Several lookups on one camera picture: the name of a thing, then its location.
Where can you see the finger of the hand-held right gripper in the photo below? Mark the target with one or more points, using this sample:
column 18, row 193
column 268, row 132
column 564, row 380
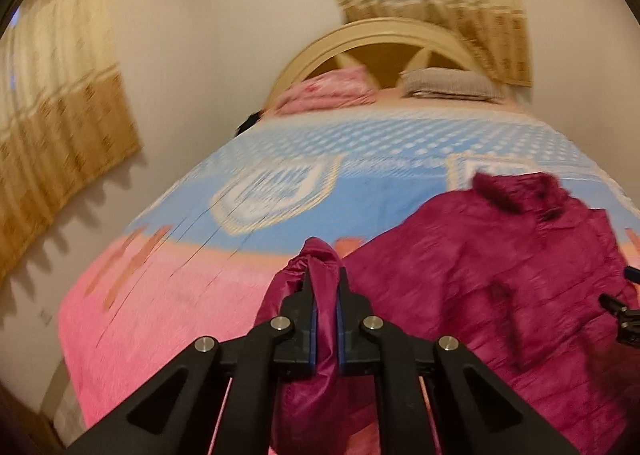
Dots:
column 633, row 274
column 622, row 315

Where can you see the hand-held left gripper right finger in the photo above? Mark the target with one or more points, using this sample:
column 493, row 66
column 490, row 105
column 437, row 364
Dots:
column 352, row 335

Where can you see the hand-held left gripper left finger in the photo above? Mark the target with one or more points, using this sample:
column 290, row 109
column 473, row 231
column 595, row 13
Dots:
column 301, row 335

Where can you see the magenta puffer jacket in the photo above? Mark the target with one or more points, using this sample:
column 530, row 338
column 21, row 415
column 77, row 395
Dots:
column 475, row 260

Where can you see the pink and blue printed blanket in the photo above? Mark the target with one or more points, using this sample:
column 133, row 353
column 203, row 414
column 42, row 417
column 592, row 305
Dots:
column 200, row 260

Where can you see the dark item beside bed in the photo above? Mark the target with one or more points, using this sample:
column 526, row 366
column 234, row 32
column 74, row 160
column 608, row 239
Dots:
column 247, row 122

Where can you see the pink pillow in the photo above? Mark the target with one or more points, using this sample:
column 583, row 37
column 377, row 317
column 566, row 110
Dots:
column 325, row 90

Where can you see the grey striped pillow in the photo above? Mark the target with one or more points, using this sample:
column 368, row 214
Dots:
column 450, row 82

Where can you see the cream arched bed headboard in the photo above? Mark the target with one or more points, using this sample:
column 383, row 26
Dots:
column 320, row 47

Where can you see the brown wooden furniture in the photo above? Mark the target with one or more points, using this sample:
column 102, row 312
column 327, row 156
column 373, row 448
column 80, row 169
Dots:
column 27, row 430

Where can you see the white wall socket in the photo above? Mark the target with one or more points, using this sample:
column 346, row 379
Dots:
column 45, row 317

